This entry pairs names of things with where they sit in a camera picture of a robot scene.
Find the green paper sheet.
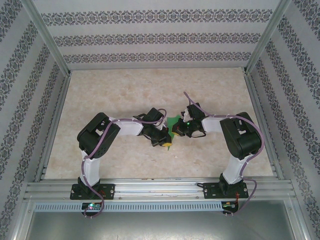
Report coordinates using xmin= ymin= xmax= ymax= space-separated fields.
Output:
xmin=165 ymin=115 xmax=183 ymax=153

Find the grey sheet metal tray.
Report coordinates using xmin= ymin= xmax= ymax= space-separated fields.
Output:
xmin=11 ymin=199 xmax=310 ymax=240

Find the small controller board with LEDs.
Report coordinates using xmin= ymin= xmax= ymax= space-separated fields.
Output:
xmin=221 ymin=201 xmax=239 ymax=210
xmin=81 ymin=202 xmax=102 ymax=211

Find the long aluminium mounting rail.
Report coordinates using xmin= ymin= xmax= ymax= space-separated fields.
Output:
xmin=23 ymin=176 xmax=300 ymax=202

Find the grey slotted cable duct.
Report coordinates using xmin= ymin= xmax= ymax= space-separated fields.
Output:
xmin=33 ymin=201 xmax=223 ymax=213

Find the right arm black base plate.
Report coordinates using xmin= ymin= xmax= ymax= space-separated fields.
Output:
xmin=203 ymin=181 xmax=250 ymax=200

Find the aluminium side rail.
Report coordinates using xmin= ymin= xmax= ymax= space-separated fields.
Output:
xmin=242 ymin=70 xmax=285 ymax=181
xmin=33 ymin=71 xmax=73 ymax=183

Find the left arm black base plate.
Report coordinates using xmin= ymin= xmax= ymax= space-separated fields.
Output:
xmin=69 ymin=183 xmax=116 ymax=201

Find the aluminium frame corner post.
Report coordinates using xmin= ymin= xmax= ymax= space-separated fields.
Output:
xmin=19 ymin=0 xmax=73 ymax=76
xmin=242 ymin=0 xmax=293 ymax=75

